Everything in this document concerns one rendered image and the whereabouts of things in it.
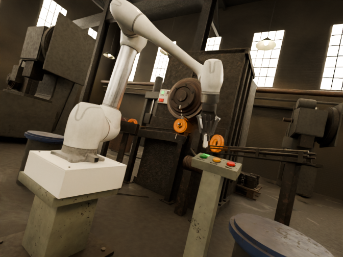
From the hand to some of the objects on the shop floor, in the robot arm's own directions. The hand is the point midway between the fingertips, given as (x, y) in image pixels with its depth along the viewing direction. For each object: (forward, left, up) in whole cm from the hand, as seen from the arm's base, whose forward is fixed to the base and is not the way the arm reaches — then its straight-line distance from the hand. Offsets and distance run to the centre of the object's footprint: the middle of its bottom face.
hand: (205, 140), depth 94 cm
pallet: (+272, +28, -78) cm, 284 cm away
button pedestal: (0, -6, -69) cm, 70 cm away
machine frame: (+120, +56, -72) cm, 151 cm away
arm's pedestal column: (-38, +51, -67) cm, 92 cm away
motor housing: (+62, +26, -71) cm, 97 cm away
